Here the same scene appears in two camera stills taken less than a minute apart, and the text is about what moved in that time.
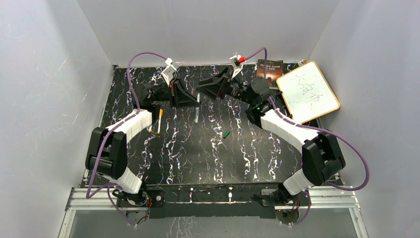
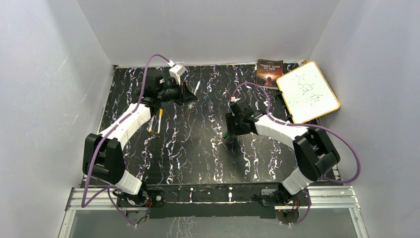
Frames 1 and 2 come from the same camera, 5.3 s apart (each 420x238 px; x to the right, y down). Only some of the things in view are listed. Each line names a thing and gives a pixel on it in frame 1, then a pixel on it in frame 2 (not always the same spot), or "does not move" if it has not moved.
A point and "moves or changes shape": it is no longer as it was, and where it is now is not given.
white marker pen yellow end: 161,114 does not move
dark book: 274,70 does not move
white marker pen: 197,108 moves or changes shape
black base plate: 166,201 does not move
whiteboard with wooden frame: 306,92 does not move
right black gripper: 214,86 to 232,130
